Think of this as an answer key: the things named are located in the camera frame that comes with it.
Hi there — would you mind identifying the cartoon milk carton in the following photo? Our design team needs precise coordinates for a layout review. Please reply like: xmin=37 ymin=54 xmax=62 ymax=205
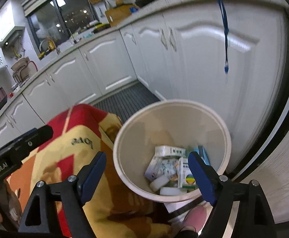
xmin=177 ymin=157 xmax=197 ymax=190

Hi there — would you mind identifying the blue snack packet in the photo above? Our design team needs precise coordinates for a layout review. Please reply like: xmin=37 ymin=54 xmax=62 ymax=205
xmin=194 ymin=145 xmax=210 ymax=165

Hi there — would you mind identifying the white medicine tablet box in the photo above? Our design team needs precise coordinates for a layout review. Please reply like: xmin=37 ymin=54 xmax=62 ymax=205
xmin=144 ymin=156 xmax=179 ymax=182

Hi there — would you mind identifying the white sponge block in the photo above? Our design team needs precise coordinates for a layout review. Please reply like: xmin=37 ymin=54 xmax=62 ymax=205
xmin=159 ymin=187 xmax=188 ymax=196

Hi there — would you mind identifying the green white barcode box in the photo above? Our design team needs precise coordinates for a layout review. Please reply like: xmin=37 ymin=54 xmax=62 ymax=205
xmin=155 ymin=146 xmax=187 ymax=157

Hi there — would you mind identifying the beige round trash bin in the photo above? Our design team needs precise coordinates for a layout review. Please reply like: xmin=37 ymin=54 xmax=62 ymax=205
xmin=113 ymin=99 xmax=232 ymax=203

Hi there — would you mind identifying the chrome kitchen faucet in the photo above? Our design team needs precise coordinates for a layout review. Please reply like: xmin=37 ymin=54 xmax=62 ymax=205
xmin=39 ymin=38 xmax=60 ymax=54

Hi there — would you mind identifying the dark kitchen window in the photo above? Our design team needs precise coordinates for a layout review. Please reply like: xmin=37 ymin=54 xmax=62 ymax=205
xmin=26 ymin=0 xmax=99 ymax=53

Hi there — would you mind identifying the red yellow checkered blanket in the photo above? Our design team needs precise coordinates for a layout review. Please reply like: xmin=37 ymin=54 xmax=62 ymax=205
xmin=8 ymin=104 xmax=171 ymax=237

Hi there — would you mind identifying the dish rack with bowl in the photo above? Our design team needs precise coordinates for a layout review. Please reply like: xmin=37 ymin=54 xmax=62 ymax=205
xmin=11 ymin=57 xmax=38 ymax=85

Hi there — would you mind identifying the blue lanyard strap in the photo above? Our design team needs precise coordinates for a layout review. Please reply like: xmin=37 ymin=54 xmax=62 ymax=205
xmin=213 ymin=0 xmax=230 ymax=75

